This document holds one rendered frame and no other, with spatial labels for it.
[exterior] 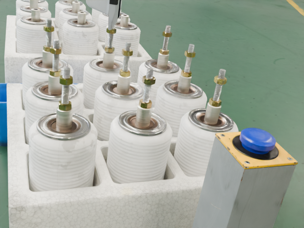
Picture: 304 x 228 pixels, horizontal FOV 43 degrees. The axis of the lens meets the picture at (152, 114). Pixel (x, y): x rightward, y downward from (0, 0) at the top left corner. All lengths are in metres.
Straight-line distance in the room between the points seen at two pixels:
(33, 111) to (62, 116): 0.11
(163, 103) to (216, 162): 0.26
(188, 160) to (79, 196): 0.19
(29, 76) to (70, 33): 0.33
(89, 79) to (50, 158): 0.27
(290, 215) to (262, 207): 0.44
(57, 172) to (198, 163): 0.22
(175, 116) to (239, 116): 0.60
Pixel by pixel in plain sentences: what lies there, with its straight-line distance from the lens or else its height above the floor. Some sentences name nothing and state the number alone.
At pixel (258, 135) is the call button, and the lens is 0.45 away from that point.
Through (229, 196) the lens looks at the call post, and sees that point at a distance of 0.45.
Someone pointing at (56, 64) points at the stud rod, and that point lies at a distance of 0.64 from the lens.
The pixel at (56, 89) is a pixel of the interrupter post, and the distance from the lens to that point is 0.65.
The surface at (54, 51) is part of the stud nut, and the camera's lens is 0.63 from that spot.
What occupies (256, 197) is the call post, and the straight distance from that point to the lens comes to 0.46.
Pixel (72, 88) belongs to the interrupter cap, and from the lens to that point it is 0.67.
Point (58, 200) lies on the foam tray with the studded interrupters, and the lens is 0.54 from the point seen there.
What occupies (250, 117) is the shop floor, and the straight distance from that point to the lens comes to 1.29.
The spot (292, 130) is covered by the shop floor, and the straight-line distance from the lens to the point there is 1.29.
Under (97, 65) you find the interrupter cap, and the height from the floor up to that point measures 0.25.
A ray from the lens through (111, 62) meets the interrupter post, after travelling 0.78.
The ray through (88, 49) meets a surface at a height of 0.19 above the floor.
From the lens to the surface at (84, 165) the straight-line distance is 0.55.
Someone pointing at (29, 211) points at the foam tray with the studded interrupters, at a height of 0.17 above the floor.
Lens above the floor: 0.53
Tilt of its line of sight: 27 degrees down
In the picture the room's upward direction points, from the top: 9 degrees clockwise
